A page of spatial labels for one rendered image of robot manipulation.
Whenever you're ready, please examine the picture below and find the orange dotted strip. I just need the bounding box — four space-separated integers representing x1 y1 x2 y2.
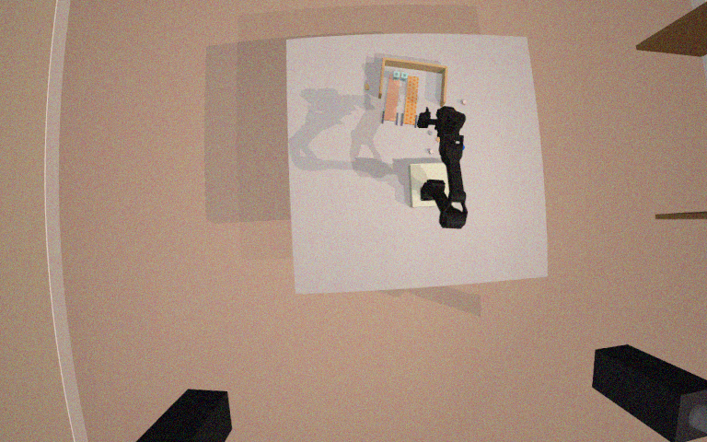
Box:
403 97 417 125

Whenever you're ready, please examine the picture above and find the peach strip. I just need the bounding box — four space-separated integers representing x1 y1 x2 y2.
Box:
384 94 398 122

